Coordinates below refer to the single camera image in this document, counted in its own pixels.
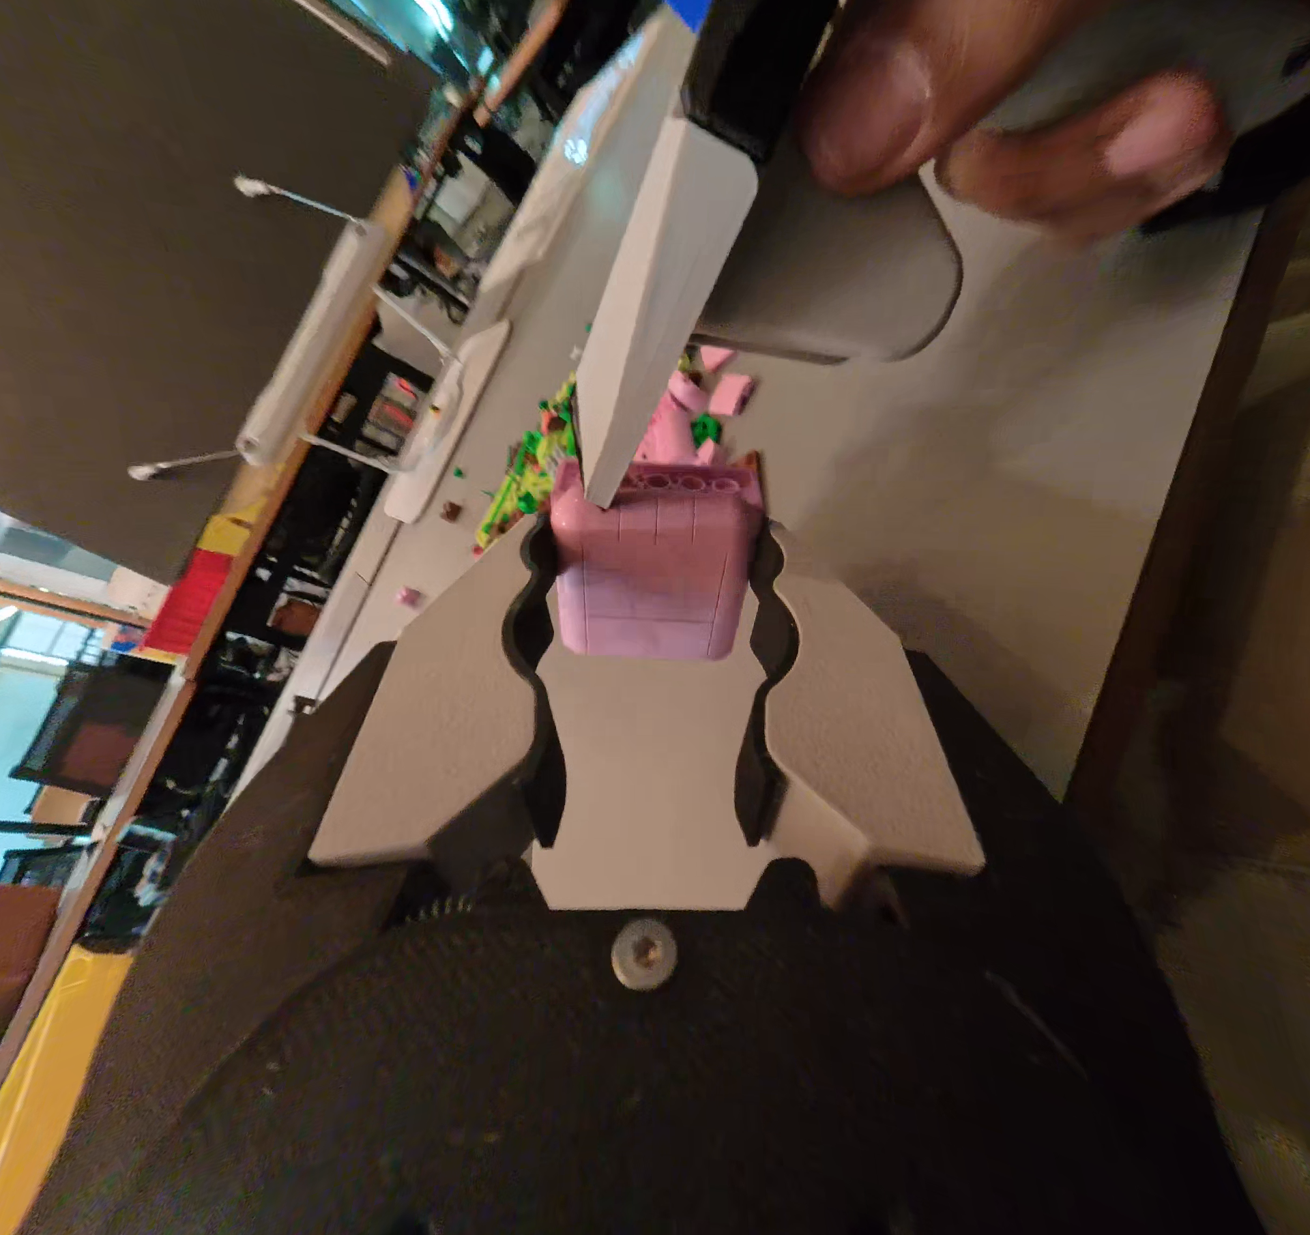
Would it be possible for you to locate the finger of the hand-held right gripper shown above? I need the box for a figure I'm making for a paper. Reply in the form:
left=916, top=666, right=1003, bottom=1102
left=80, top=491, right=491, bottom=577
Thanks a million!
left=570, top=114, right=761, bottom=513

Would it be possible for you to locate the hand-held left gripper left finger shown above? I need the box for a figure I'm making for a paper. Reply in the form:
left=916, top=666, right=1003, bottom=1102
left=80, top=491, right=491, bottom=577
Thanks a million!
left=307, top=524, right=569, bottom=881

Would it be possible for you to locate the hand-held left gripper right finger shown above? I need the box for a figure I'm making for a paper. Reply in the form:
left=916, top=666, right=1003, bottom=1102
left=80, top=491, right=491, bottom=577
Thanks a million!
left=735, top=521, right=989, bottom=911

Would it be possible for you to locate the large pink toy brick block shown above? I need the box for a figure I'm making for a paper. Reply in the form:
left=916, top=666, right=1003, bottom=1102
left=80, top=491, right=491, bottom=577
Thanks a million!
left=551, top=460, right=771, bottom=661

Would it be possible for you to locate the person's right hand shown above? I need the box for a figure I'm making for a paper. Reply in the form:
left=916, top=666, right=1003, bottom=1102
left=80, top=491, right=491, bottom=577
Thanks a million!
left=798, top=0, right=1310, bottom=234

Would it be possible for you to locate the pile of colourful toy bricks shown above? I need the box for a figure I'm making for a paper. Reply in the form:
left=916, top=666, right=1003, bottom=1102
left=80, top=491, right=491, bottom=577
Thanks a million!
left=471, top=343, right=764, bottom=555

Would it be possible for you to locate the white flat tray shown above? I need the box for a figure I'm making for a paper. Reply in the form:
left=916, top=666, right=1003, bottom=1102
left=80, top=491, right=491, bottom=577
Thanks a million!
left=384, top=319, right=514, bottom=527

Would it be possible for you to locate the red plastic bin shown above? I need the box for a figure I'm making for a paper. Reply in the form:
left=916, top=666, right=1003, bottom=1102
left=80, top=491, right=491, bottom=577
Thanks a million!
left=145, top=548, right=245, bottom=655

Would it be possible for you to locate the small yellow plastic bin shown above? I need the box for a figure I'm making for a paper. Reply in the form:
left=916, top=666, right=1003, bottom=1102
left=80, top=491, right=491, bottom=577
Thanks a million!
left=198, top=507, right=269, bottom=557

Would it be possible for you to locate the white tube with metal arms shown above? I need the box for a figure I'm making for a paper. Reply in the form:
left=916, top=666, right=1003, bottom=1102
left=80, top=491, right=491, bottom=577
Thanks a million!
left=128, top=175, right=371, bottom=484

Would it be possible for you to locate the brown plastic bin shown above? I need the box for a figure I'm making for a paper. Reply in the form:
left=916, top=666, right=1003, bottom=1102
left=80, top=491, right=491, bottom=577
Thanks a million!
left=0, top=885, right=65, bottom=1030

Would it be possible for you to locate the large yellow plastic bin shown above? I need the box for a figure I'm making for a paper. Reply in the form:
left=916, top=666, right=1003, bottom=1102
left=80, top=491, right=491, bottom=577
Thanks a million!
left=0, top=949, right=137, bottom=1201

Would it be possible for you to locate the black partition panel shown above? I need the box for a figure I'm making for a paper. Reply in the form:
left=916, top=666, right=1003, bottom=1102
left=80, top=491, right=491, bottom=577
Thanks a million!
left=0, top=0, right=447, bottom=587

